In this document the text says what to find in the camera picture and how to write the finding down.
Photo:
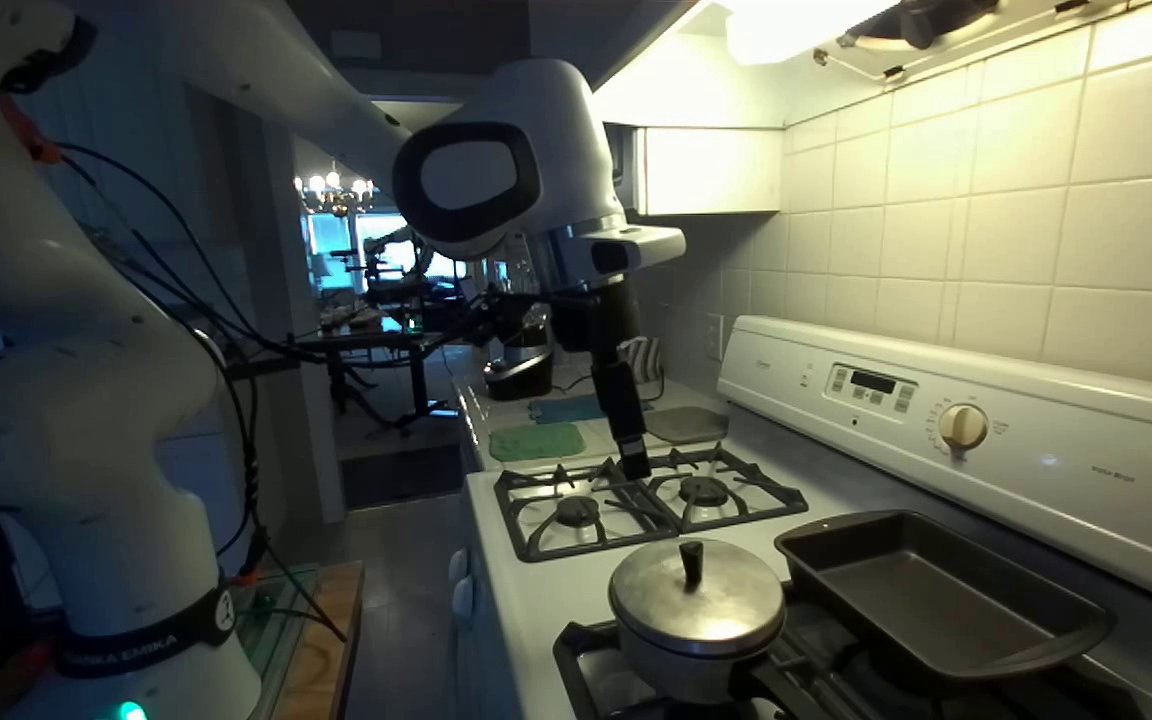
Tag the green cloth mat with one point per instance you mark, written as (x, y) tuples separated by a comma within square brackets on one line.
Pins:
[(537, 441)]

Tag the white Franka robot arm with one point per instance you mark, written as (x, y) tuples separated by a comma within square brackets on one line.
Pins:
[(80, 441)]

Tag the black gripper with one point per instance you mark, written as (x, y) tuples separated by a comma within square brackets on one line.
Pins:
[(614, 341)]

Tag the black round bowl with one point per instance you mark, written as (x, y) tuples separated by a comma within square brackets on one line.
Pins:
[(517, 377)]

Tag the steel cooking pot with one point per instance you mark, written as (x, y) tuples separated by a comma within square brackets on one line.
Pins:
[(697, 666)]

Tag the grey quilted pot holder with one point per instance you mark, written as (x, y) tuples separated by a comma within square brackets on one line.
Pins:
[(688, 425)]

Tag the white gas stove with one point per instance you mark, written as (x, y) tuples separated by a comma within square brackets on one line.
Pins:
[(1110, 467)]

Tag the round stove control knob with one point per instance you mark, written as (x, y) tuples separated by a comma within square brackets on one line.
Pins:
[(966, 425)]

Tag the dark rectangular baking pan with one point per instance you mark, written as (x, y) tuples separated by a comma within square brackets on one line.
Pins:
[(937, 602)]

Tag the lit chandelier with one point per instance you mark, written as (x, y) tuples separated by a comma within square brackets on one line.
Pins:
[(337, 186)]

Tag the lit range hood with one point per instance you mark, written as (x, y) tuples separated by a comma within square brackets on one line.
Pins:
[(680, 80)]

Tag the upper kitchen cabinet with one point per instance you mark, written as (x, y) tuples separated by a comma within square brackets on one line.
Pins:
[(709, 171)]

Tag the steel pot lid black knob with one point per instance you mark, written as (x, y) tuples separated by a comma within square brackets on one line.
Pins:
[(697, 602)]

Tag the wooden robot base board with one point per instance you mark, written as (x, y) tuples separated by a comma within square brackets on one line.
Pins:
[(322, 666)]

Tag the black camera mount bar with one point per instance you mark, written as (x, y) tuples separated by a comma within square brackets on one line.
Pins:
[(337, 347)]

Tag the blue towel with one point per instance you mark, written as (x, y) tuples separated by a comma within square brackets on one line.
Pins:
[(567, 408)]

